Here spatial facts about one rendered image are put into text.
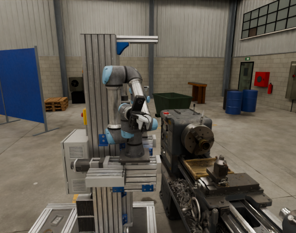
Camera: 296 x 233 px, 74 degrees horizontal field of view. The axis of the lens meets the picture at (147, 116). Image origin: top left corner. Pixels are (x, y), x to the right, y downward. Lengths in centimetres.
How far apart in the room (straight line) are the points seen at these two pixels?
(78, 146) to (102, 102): 40
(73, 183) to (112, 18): 1078
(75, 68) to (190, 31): 692
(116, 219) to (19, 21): 1171
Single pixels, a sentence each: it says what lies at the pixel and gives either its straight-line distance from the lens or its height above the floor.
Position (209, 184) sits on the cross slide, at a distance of 158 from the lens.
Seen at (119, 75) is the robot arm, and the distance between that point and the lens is 129.
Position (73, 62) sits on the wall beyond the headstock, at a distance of 1185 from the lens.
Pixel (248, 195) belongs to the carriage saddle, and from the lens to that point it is 169.
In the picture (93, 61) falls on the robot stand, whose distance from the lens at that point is 156.
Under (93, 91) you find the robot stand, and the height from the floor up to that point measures 162.
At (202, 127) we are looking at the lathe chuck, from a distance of 203.
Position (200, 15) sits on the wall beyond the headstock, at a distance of 1311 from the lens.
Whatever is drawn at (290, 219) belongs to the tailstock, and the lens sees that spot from 118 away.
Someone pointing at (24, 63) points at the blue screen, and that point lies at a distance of 659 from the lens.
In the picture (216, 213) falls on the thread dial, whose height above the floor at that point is 87.
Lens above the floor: 179
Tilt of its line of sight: 14 degrees down
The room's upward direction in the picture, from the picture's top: straight up
